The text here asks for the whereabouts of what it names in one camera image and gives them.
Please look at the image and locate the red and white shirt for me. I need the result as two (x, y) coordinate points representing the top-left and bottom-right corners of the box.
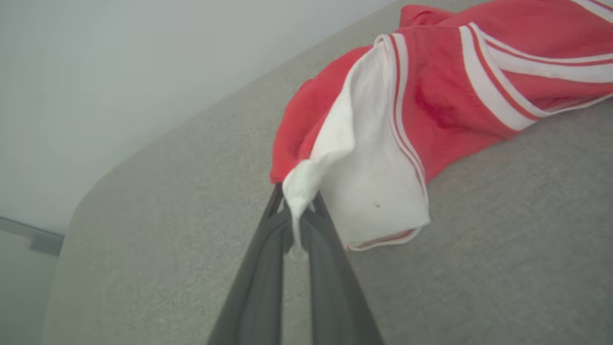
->
(270, 0), (613, 252)

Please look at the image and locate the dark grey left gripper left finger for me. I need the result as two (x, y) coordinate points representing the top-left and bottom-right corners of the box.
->
(207, 184), (294, 345)

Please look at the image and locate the grey fabric sofa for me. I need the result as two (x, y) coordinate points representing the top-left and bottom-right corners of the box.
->
(41, 0), (613, 345)

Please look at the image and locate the grey metal rail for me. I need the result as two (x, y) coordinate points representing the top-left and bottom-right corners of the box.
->
(0, 216), (65, 257)

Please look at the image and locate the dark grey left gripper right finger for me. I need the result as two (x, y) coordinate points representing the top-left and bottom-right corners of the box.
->
(302, 191), (385, 345)

